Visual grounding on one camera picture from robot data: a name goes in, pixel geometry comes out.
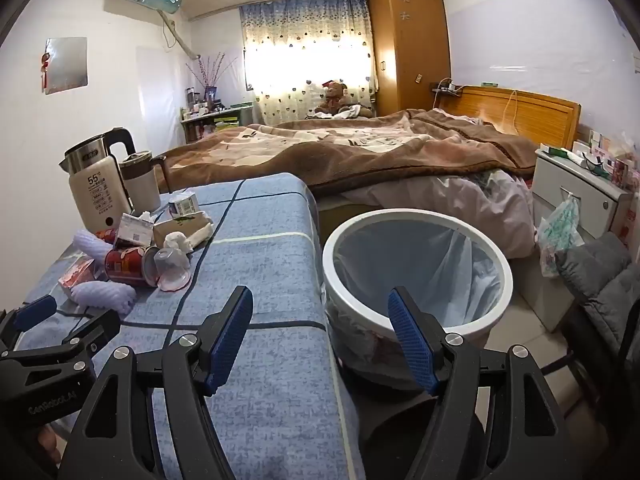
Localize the cluttered small desk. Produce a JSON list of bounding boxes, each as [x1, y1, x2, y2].
[[180, 105, 254, 144]]

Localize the small wall shelf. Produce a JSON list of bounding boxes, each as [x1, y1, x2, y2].
[[431, 78, 464, 97]]

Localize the green printed plastic bag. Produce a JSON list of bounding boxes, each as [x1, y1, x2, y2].
[[536, 192, 587, 279]]

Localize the group of small boxes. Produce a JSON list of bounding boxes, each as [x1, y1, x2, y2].
[[570, 129, 640, 192]]

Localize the silver foil wall sheet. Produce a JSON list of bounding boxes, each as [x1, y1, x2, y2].
[[44, 37, 89, 95]]

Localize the brown teddy bear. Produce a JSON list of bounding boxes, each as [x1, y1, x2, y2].
[[314, 80, 373, 119]]

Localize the white nightstand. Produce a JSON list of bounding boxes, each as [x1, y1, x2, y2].
[[529, 147, 633, 333]]

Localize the clear jelly cup red lid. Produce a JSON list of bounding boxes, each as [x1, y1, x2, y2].
[[153, 247, 192, 292]]

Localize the person's left hand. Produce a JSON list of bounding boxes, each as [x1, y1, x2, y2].
[[36, 400, 63, 466]]

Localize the air conditioner pipe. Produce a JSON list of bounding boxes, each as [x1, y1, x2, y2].
[[159, 10, 202, 59]]

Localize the white steel electric kettle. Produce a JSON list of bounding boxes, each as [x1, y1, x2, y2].
[[59, 127, 137, 234]]

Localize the white foam fruit net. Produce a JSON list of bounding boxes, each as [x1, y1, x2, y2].
[[70, 280, 137, 317], [74, 230, 118, 262]]

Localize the patterned window curtain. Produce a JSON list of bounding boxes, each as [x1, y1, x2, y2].
[[239, 0, 377, 126]]

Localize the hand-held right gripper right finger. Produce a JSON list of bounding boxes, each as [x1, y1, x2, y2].
[[387, 286, 586, 480]]

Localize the pale blue bin liner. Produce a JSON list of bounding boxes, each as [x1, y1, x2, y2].
[[327, 217, 506, 371]]

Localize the white tissue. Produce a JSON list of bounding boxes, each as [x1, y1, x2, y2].
[[162, 231, 194, 257]]

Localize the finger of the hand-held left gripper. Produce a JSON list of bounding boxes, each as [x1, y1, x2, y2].
[[0, 294, 58, 350], [0, 308, 122, 363]]

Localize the white round trash bin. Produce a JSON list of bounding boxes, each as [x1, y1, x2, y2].
[[322, 209, 515, 361]]

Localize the flat green box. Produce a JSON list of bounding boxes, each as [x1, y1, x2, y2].
[[542, 145, 586, 161]]

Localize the white charging cable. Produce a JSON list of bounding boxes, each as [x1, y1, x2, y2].
[[500, 89, 519, 135]]

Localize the pale pink packet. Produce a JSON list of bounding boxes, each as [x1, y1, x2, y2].
[[59, 256, 97, 291]]

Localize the brown cardboard piece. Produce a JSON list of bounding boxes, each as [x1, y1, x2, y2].
[[152, 211, 215, 250]]

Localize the white wall panel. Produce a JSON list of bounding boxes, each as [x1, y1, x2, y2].
[[137, 46, 185, 136]]

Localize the wooden wardrobe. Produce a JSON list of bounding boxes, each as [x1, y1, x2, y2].
[[369, 0, 453, 117]]

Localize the white mug with brown lid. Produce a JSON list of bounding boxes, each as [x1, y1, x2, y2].
[[118, 150, 168, 214]]

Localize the wooden bed headboard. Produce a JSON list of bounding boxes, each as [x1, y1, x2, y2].
[[435, 85, 582, 152]]

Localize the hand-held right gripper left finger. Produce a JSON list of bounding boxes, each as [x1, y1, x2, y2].
[[57, 285, 254, 480]]

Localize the small white printed carton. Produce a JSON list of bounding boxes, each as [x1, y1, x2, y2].
[[117, 212, 156, 249]]

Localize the pale pink bed sheet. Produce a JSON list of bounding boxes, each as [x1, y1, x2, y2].
[[345, 167, 537, 261]]

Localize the vase with purple branches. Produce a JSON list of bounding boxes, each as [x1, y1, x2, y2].
[[185, 54, 237, 102]]

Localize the small white labelled bottle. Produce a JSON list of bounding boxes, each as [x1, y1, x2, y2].
[[167, 191, 201, 218]]

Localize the brown blanket bed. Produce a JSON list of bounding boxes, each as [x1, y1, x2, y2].
[[155, 109, 540, 197]]

